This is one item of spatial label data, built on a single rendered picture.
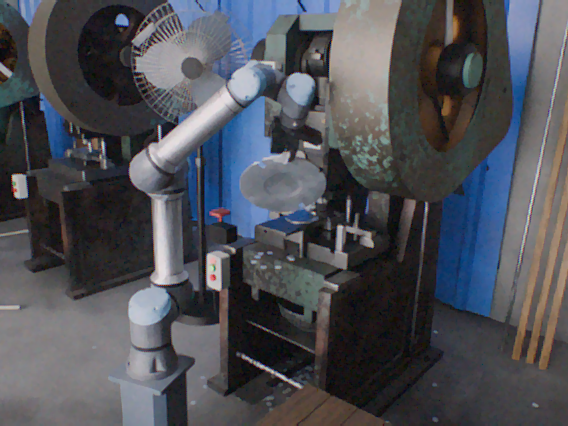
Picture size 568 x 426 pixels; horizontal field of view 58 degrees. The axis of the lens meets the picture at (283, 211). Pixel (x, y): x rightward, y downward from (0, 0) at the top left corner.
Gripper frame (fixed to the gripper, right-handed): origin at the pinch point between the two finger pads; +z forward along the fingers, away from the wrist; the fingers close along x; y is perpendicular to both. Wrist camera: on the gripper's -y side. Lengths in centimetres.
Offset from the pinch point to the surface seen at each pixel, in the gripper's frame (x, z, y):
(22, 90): -202, 201, 149
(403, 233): 8, 40, -53
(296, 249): 15.1, 35.9, -7.8
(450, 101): -19, -7, -59
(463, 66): -11, -32, -48
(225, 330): 33, 73, 17
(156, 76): -83, 54, 42
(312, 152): -14.9, 17.5, -14.3
